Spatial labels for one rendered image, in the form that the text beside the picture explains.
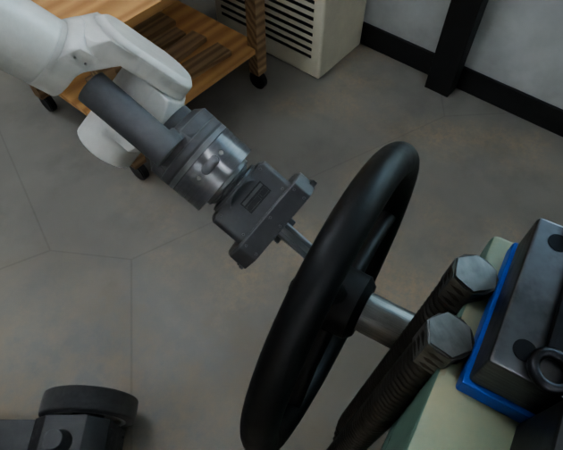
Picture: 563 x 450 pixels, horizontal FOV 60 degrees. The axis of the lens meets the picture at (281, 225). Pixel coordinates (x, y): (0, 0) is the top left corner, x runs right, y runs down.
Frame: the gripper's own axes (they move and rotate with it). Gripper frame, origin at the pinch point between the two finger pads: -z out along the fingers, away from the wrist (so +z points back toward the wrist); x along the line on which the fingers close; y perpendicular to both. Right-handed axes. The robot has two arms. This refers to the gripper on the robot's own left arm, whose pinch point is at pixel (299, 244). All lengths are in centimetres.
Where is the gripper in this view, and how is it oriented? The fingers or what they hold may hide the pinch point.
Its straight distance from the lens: 54.8
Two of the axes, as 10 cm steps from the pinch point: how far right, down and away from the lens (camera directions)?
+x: -6.5, 7.6, -0.4
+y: 1.5, 0.8, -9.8
